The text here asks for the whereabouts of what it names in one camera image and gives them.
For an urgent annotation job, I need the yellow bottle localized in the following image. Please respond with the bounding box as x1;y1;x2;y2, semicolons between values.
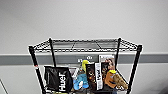
80;59;90;76

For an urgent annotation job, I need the tall grey printed box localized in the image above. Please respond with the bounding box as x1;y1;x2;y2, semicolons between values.
98;54;116;73

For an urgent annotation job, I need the black box white stripe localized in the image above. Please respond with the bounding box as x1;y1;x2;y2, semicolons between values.
85;61;105;92

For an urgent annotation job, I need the orange plush toy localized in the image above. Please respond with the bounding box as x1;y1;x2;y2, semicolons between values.
104;69;118;89

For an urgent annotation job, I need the black Huel bag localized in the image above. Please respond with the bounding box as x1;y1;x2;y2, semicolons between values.
43;65;74;94

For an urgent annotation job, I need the brown plush toy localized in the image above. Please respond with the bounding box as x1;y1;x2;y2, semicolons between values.
113;74;129;91

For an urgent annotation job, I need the black wire shelf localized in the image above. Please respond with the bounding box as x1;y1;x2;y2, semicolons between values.
28;37;143;94

